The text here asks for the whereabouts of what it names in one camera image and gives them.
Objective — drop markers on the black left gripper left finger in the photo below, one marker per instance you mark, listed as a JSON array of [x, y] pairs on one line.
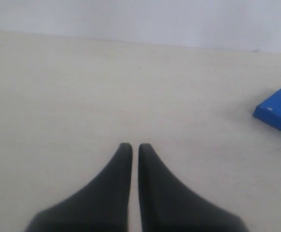
[[100, 206]]

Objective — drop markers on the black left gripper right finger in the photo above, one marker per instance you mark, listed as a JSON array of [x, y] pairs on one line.
[[167, 205]]

